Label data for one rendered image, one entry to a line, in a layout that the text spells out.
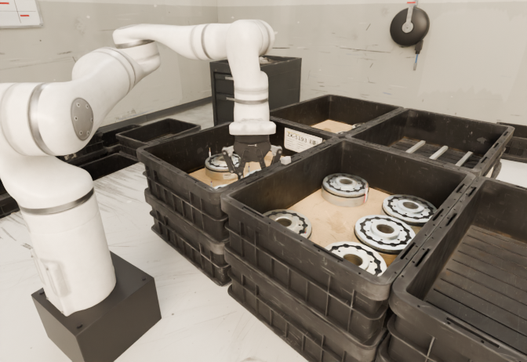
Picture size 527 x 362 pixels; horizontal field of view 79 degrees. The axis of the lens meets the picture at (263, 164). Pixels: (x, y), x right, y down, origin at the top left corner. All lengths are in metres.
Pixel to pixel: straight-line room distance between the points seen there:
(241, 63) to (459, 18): 3.37
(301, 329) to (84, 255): 0.34
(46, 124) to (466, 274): 0.63
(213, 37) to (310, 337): 0.55
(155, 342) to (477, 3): 3.71
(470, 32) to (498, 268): 3.33
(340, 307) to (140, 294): 0.32
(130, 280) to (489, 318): 0.54
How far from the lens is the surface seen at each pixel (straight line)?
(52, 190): 0.49
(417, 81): 3.96
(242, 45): 0.62
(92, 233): 0.54
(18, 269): 0.92
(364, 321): 0.47
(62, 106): 0.45
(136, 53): 0.83
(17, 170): 0.50
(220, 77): 2.45
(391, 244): 0.59
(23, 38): 3.62
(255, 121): 0.64
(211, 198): 0.57
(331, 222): 0.67
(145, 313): 0.64
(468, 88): 3.92
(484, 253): 0.70
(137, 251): 0.84
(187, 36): 0.72
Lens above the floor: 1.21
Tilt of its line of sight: 25 degrees down
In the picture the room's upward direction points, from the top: straight up
